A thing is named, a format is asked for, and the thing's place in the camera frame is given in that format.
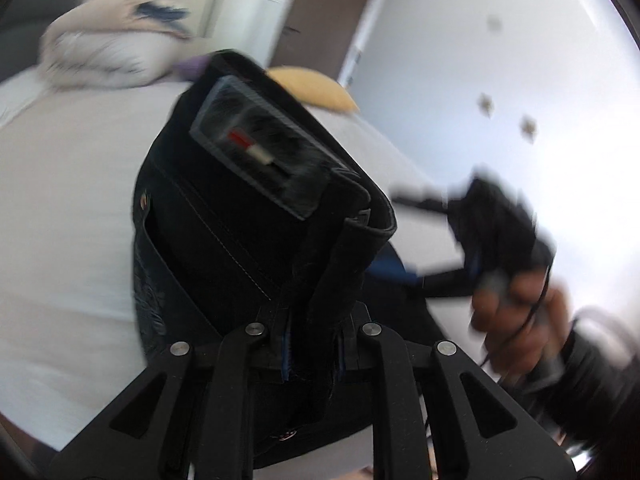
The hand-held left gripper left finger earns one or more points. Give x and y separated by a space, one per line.
235 385

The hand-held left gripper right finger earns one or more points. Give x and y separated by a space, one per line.
395 385

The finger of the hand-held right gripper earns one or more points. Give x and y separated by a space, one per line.
425 202
400 270

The black pants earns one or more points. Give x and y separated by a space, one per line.
225 240

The person's right forearm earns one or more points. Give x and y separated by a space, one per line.
595 385

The person's right hand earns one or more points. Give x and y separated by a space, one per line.
515 325

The yellow cushion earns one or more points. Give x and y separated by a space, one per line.
320 90

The brown door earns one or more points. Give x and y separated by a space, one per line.
330 10

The bed with white sheet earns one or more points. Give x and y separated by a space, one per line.
65 210

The purple cloth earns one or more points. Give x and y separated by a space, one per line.
192 67

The folded beige duvet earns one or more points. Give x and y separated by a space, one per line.
100 45

